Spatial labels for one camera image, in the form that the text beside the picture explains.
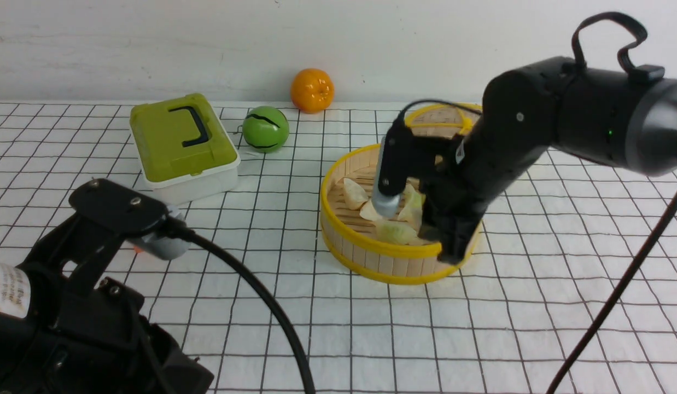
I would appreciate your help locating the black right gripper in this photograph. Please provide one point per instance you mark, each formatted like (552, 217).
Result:
(459, 176)

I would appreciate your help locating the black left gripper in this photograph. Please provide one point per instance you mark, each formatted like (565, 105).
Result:
(68, 262)

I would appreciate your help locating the green-tinted dumpling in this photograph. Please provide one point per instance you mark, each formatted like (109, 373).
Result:
(395, 232)
(412, 211)

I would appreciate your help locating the white dumpling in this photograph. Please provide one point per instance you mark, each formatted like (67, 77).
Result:
(368, 212)
(354, 194)

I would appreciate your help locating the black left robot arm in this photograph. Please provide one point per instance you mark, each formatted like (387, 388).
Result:
(65, 328)

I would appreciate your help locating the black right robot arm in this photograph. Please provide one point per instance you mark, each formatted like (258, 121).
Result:
(609, 118)

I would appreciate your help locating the bamboo steamer lid yellow rim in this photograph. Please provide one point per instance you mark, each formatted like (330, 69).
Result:
(443, 121)

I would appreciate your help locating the bamboo steamer tray yellow rim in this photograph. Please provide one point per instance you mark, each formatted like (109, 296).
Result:
(351, 239)

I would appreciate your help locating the green lidded white box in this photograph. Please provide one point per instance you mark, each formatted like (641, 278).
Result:
(183, 149)

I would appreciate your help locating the orange toy tangerine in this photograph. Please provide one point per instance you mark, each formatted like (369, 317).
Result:
(312, 91)

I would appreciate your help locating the green toy watermelon ball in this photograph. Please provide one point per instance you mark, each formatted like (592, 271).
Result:
(266, 129)

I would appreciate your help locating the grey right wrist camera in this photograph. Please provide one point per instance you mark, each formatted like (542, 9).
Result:
(388, 181)

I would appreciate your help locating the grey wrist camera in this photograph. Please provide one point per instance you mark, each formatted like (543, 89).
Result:
(160, 246)
(388, 181)

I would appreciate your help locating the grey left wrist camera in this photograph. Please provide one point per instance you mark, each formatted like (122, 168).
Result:
(160, 246)

